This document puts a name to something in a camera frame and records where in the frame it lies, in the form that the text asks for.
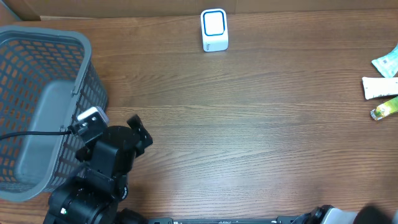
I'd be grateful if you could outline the white tube with gold cap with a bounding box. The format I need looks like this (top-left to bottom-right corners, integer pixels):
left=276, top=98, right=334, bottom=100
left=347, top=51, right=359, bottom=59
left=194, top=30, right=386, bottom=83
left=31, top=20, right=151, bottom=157
left=362, top=77, right=398, bottom=100

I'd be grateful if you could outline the teal wet wipes pack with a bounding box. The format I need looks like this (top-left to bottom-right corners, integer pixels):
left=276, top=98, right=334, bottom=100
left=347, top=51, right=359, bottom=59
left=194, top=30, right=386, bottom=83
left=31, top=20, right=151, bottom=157
left=371, top=47, right=397, bottom=78

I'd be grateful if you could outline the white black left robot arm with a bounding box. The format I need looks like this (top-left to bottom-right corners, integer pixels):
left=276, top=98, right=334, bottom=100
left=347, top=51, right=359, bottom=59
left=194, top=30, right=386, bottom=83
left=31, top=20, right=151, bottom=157
left=43, top=113, right=153, bottom=224

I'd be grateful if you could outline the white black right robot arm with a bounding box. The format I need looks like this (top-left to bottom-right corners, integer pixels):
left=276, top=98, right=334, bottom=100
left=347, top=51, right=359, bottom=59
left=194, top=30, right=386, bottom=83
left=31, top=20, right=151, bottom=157
left=291, top=204, right=397, bottom=224

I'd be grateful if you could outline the white barcode scanner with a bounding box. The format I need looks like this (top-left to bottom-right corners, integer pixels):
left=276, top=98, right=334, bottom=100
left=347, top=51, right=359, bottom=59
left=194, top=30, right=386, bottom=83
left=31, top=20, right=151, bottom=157
left=200, top=8, right=229, bottom=52

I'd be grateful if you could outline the grey plastic shopping basket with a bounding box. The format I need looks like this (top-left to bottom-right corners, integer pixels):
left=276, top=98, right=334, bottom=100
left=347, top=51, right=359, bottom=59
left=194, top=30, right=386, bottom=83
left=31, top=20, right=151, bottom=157
left=1, top=26, right=108, bottom=202

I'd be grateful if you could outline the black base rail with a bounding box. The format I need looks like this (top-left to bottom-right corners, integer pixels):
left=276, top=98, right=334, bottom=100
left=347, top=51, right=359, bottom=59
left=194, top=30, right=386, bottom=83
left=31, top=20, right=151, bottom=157
left=114, top=208, right=312, bottom=224

